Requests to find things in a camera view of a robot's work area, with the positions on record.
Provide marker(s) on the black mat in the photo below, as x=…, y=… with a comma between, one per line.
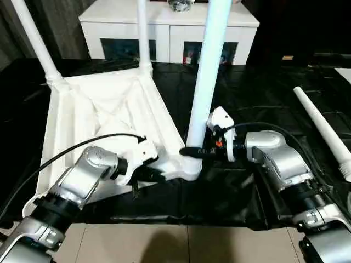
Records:
x=219, y=197

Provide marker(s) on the white plastic table leg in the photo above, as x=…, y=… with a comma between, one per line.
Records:
x=144, y=35
x=208, y=71
x=321, y=126
x=38, y=41

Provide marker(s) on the grey curtain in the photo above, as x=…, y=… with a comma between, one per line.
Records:
x=60, y=27

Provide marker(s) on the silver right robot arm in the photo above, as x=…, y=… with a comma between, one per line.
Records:
x=279, y=161

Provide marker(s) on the white plastic table top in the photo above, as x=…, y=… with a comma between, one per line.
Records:
x=90, y=115

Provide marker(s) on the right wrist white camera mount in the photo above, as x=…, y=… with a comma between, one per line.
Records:
x=222, y=117

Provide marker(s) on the white flat board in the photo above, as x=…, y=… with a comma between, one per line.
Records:
x=344, y=75

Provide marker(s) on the small white jar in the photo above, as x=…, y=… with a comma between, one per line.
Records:
x=188, y=59

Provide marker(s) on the small yellow object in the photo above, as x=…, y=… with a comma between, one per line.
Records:
x=288, y=57

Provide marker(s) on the white cabinet with glass doors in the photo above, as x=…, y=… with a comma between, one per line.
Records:
x=164, y=24

